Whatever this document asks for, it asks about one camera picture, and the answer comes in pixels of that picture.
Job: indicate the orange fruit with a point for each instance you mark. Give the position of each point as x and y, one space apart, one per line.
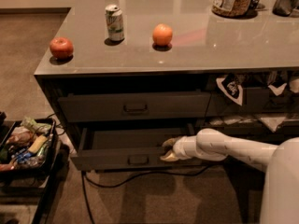
162 35

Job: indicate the white packets in drawer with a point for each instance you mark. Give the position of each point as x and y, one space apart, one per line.
271 121

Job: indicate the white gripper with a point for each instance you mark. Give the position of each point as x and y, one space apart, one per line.
179 148

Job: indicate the green white soda can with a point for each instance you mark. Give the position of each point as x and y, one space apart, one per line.
114 21

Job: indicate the black bin with items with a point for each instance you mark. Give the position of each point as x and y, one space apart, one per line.
27 147

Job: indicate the grey drawer cabinet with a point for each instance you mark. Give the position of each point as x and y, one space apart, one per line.
204 46

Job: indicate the dark glass jar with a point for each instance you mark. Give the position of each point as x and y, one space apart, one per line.
284 8

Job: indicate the red apple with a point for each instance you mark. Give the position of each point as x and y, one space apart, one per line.
61 48

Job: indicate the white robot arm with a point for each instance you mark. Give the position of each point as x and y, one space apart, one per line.
280 202

